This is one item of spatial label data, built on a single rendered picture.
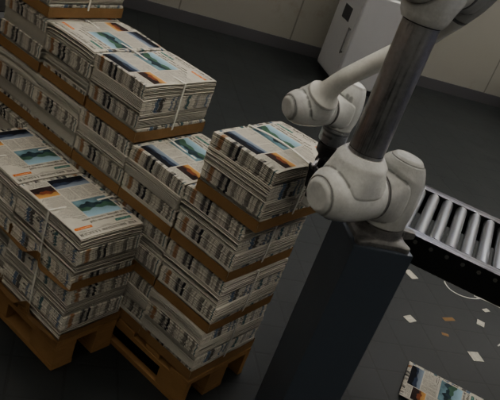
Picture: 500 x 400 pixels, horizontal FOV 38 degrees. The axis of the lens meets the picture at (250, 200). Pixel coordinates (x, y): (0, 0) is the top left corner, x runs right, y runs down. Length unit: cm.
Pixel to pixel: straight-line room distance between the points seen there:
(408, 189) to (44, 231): 128
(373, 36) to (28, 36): 440
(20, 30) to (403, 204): 175
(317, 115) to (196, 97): 78
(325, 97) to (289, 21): 556
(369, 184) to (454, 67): 652
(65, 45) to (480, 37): 614
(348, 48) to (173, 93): 435
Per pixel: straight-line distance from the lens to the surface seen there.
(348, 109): 221
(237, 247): 238
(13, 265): 285
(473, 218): 324
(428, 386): 350
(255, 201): 229
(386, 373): 345
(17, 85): 316
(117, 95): 267
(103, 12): 312
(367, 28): 689
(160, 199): 258
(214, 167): 237
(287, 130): 257
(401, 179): 208
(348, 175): 193
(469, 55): 844
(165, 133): 274
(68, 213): 259
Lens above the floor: 196
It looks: 27 degrees down
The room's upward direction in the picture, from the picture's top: 20 degrees clockwise
